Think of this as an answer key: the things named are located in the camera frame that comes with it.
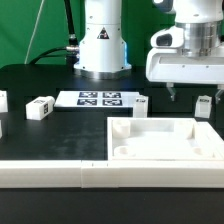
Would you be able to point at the white front obstacle bar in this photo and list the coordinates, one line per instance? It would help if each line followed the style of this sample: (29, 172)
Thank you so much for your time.
(110, 174)

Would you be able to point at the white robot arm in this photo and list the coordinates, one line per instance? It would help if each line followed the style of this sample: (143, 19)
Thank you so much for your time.
(191, 51)

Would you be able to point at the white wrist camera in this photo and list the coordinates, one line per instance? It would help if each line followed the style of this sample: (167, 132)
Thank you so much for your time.
(172, 37)

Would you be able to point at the white square tabletop part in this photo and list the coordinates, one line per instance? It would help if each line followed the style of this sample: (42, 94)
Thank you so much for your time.
(182, 139)

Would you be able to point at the white marker plate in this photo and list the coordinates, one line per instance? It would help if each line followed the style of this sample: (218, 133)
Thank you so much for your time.
(96, 99)

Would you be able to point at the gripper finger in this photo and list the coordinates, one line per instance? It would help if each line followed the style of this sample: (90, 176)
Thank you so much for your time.
(172, 91)
(220, 91)

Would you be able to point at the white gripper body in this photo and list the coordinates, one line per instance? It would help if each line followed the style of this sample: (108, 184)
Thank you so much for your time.
(170, 66)

